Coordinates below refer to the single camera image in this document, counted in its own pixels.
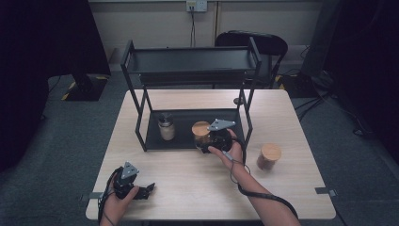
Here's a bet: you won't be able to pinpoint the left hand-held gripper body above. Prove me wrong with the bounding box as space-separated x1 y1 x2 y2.
112 161 140 201

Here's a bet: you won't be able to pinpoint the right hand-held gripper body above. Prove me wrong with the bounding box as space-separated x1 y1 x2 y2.
205 118 237 153

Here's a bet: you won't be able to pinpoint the jar with wooden lid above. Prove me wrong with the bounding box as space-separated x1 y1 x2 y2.
191 121 212 149
256 143 282 171

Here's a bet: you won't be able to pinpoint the glass jar with silver lid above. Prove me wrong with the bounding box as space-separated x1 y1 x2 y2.
157 112 176 141

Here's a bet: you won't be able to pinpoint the black two-tier metal rack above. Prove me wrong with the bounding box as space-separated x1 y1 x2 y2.
120 37 263 153

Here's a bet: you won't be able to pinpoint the person's right hand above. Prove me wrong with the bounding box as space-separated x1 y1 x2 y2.
207 127 245 173

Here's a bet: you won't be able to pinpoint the person's left hand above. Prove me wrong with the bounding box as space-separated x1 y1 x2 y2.
103 184 141 222

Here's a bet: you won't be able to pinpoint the black floor box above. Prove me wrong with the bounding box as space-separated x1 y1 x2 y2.
276 73 318 99

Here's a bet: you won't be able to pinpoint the black stand base yellow tape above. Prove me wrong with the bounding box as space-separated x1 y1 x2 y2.
60 73 109 103

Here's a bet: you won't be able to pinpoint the black chair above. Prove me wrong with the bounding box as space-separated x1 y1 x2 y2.
215 29 289 89

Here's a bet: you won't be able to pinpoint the dark grey panel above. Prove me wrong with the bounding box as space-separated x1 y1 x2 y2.
299 0 343 78

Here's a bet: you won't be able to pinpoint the dark curtain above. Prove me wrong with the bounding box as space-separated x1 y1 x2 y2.
323 0 399 158
0 0 112 173

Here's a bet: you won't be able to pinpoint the left hand-held gripper cable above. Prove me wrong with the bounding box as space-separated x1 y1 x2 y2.
97 166 124 226

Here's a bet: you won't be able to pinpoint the hand-held gripper cable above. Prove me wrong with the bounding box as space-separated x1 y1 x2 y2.
97 166 124 226
230 137 299 220

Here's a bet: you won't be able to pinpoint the grey table edge bracket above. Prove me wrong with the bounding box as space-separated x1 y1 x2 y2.
314 186 339 198
80 191 104 202

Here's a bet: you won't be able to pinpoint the right hand-held gripper cable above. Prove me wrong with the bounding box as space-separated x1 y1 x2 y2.
230 137 299 220

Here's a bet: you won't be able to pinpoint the black wall socket cable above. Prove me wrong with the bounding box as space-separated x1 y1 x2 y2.
188 6 198 49

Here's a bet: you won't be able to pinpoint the black floor cables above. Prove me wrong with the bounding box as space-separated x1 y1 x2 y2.
293 70 375 138

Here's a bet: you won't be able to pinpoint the white wall socket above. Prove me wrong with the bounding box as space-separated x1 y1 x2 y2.
185 0 209 13

